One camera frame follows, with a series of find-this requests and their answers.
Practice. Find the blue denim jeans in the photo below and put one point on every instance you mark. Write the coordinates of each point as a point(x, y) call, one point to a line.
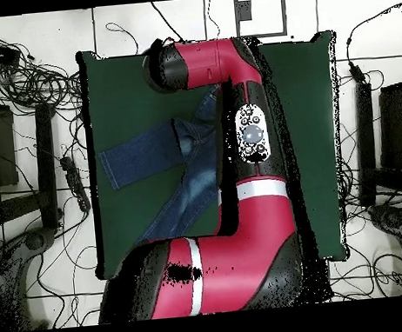
point(141, 157)

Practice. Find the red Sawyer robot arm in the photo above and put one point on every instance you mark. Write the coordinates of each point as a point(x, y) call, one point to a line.
point(254, 220)

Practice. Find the dark green table cloth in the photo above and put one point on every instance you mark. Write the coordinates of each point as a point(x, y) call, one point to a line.
point(121, 92)

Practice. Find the black power strip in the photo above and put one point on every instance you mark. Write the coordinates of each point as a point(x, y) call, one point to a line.
point(75, 182)

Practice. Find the long black bar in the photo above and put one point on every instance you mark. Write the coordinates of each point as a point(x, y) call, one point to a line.
point(366, 141)

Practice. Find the grey square floor frame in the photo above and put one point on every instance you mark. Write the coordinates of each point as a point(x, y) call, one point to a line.
point(283, 12)

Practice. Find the black frame stand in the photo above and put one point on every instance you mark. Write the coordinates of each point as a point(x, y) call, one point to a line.
point(46, 162)

